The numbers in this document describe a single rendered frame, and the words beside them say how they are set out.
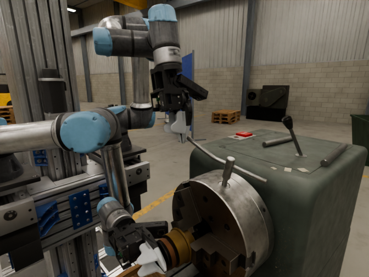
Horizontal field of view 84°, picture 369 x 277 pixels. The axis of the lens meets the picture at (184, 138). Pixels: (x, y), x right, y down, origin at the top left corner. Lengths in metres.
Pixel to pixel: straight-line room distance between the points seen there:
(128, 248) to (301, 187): 0.47
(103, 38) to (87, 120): 0.23
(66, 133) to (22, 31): 0.64
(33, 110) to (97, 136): 0.59
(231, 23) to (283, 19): 2.39
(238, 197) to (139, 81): 0.74
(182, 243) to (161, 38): 0.52
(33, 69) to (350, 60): 10.19
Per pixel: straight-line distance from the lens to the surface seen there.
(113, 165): 0.81
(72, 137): 0.64
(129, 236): 0.63
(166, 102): 0.52
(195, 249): 0.59
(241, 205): 0.58
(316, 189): 0.64
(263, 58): 11.03
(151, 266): 0.61
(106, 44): 0.66
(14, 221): 0.93
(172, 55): 0.57
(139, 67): 1.06
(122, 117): 1.10
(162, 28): 0.59
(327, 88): 10.47
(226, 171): 0.56
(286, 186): 0.64
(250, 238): 0.58
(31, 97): 1.16
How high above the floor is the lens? 1.50
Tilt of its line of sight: 15 degrees down
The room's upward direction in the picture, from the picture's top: straight up
